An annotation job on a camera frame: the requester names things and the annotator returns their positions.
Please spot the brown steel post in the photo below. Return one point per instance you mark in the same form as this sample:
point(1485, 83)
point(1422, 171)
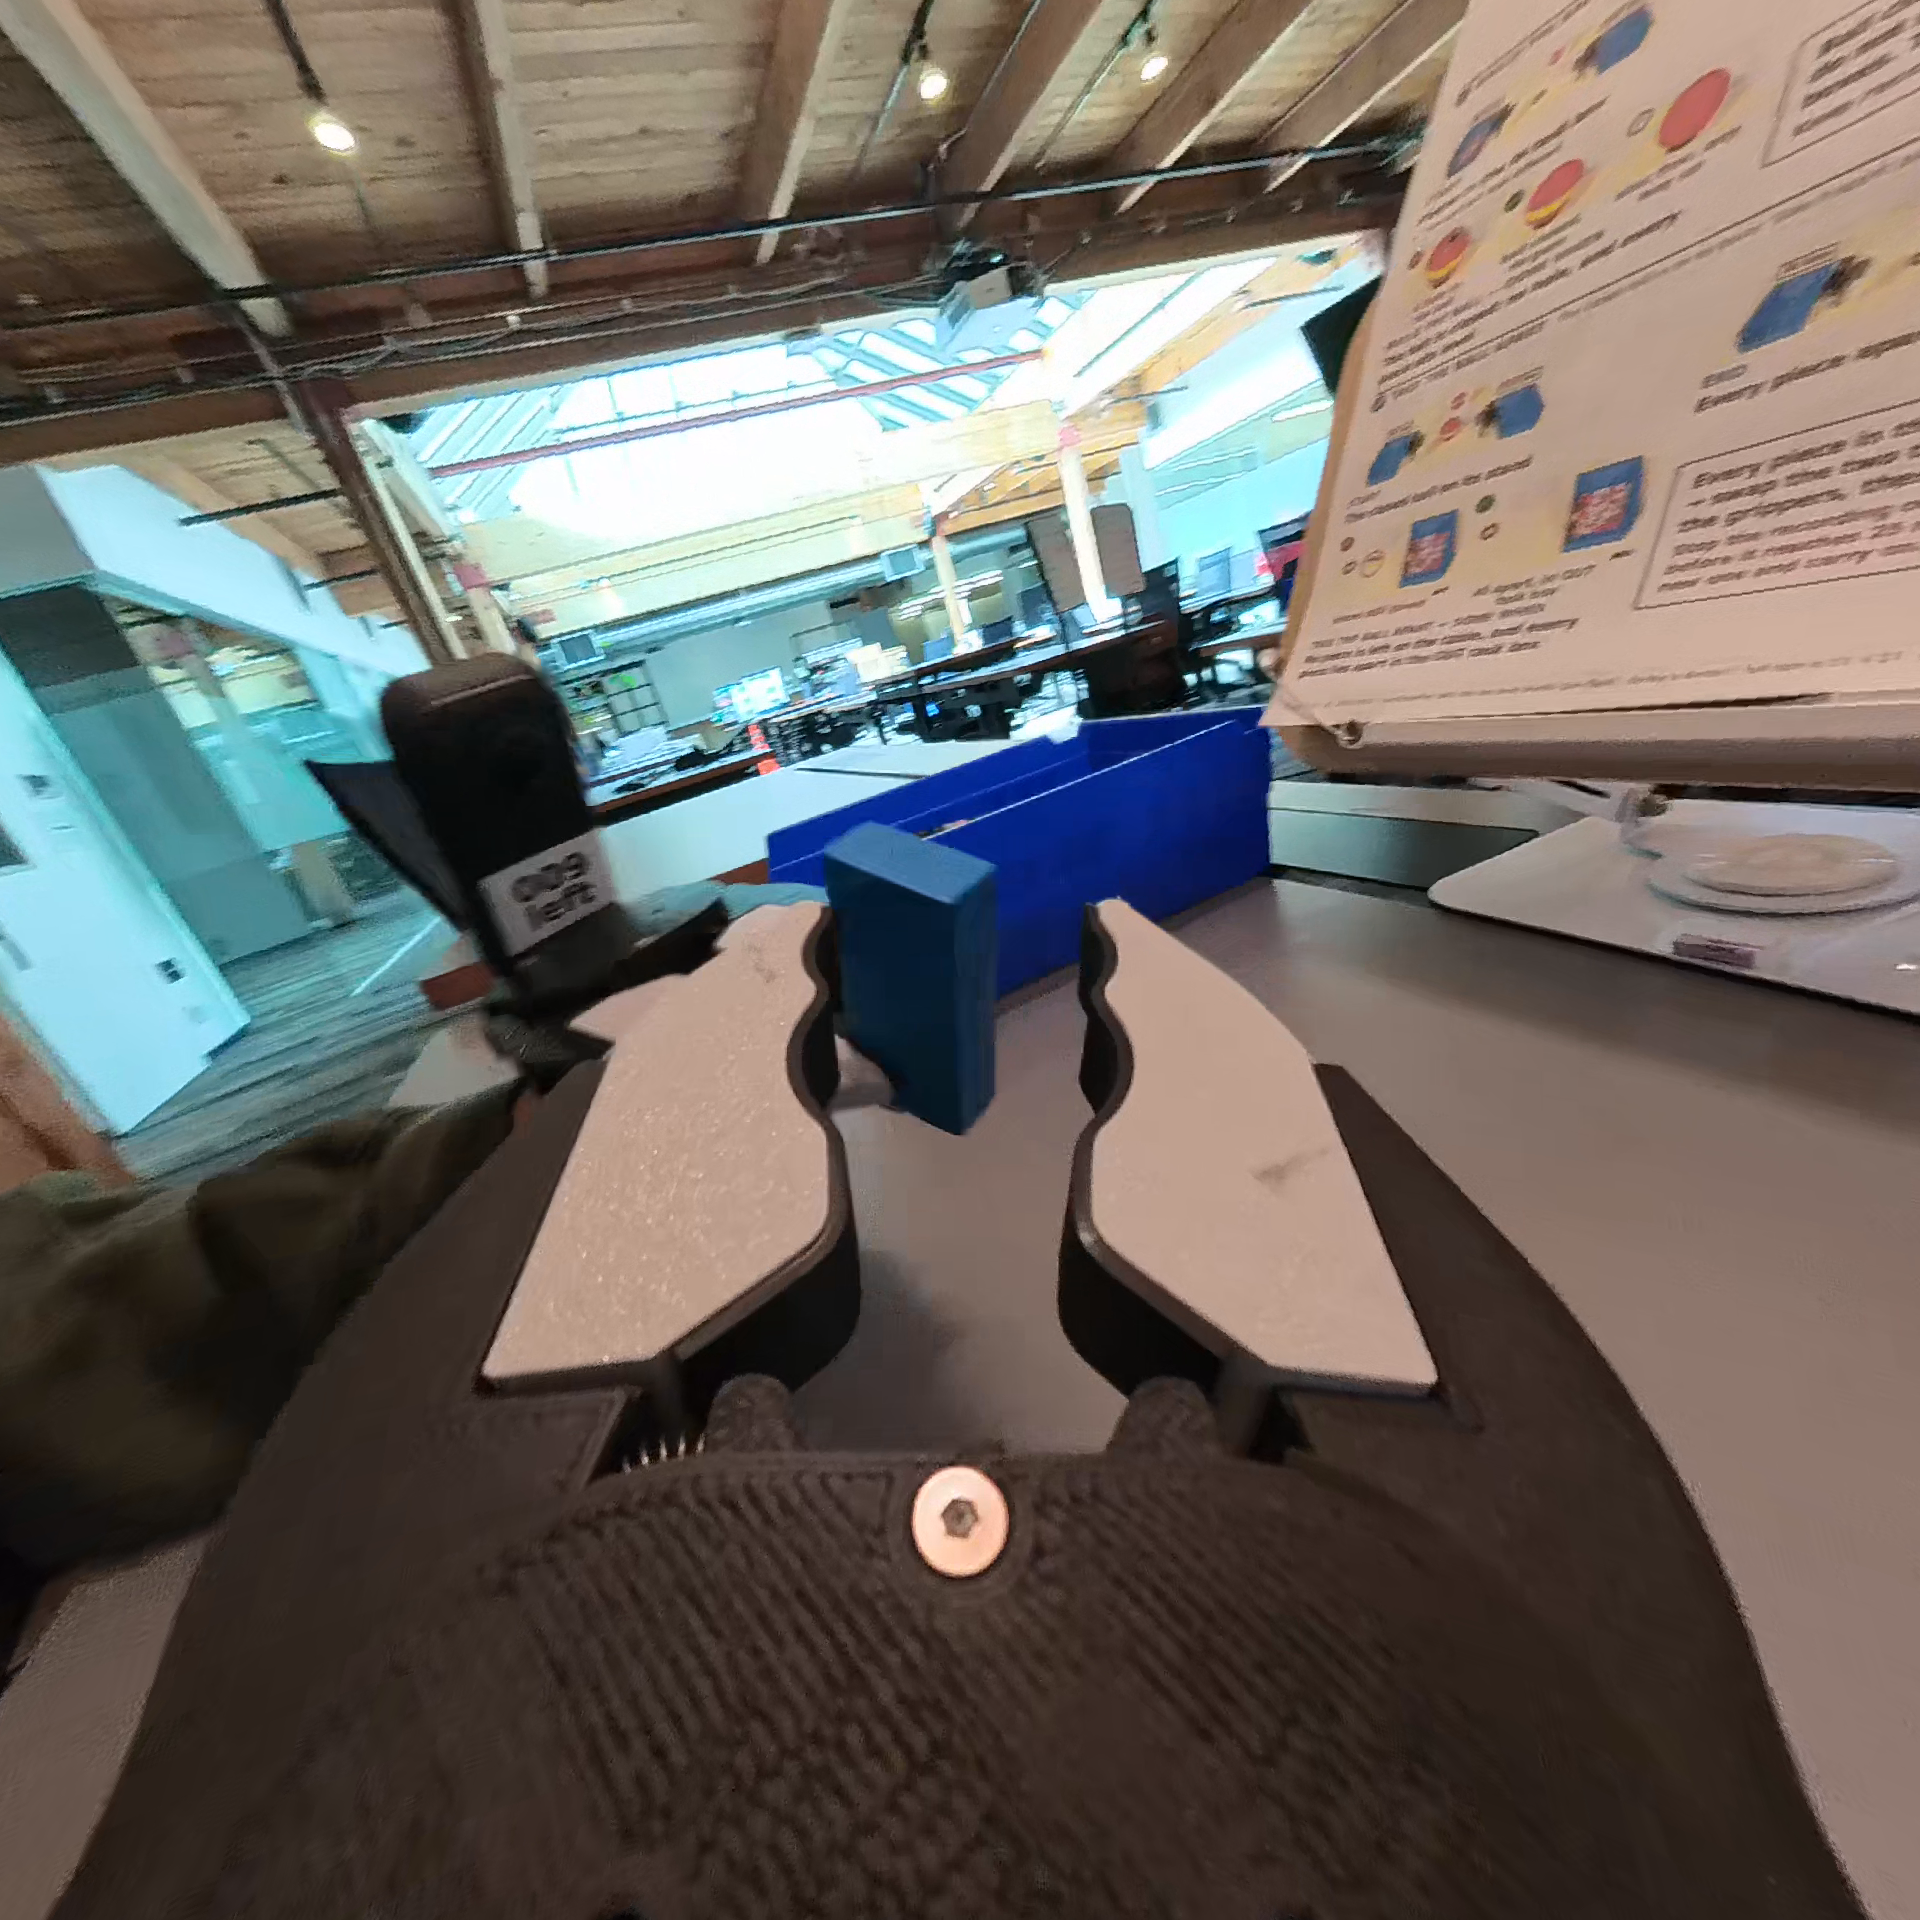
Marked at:
point(382, 523)

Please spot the white document holder base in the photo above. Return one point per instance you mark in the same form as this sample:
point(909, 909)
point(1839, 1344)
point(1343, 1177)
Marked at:
point(1529, 884)

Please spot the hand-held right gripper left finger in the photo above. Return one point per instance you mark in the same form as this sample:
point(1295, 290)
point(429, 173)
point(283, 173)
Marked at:
point(673, 1184)

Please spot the printed instruction sheet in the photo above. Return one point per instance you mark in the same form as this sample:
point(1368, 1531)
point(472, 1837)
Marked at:
point(1619, 375)

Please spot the ceiling spotlight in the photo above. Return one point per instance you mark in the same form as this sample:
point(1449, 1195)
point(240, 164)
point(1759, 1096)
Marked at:
point(929, 83)
point(332, 132)
point(1154, 61)

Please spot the blue wooden block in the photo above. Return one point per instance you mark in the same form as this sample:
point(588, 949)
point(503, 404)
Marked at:
point(916, 976)

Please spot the wooden pillar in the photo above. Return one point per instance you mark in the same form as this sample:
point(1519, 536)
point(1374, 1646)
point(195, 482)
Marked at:
point(52, 1109)

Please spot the wood edged grey table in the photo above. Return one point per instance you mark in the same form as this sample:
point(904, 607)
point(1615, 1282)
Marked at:
point(707, 833)

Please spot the black office chair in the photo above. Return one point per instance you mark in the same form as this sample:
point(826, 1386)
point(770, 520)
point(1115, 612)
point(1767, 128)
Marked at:
point(376, 825)

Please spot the row of office desks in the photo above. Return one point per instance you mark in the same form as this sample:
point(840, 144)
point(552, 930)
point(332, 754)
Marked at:
point(976, 676)

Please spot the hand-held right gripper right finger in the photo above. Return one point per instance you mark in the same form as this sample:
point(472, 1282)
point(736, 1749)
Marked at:
point(1246, 1184)

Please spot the blue plastic bin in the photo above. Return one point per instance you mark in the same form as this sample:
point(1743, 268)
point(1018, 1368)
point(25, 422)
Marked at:
point(1112, 856)

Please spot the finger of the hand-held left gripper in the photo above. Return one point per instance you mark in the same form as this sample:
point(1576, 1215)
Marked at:
point(866, 1088)
point(613, 1017)

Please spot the instruction sheet on clipboard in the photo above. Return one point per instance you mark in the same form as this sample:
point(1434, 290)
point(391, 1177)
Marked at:
point(1576, 746)

